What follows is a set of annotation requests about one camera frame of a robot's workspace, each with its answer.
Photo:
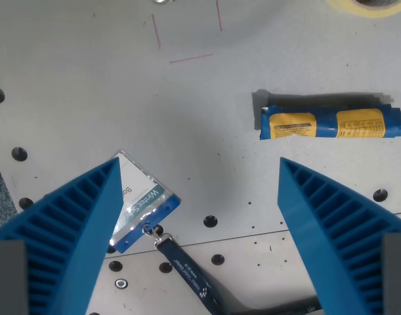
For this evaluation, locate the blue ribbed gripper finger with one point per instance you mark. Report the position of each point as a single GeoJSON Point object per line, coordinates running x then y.
{"type": "Point", "coordinates": [72, 236]}
{"type": "Point", "coordinates": [331, 236]}

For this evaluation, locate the silver bolt with washer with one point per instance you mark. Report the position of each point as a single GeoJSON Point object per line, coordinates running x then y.
{"type": "Point", "coordinates": [121, 283]}
{"type": "Point", "coordinates": [162, 1]}

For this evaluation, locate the yellow masking tape roll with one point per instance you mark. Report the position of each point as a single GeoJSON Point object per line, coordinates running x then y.
{"type": "Point", "coordinates": [367, 8]}

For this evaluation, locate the blue and yellow rolled packet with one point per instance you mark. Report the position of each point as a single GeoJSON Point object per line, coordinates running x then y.
{"type": "Point", "coordinates": [331, 123]}

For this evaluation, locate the name badge in plastic holder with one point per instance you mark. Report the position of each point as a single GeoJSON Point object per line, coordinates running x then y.
{"type": "Point", "coordinates": [144, 203]}

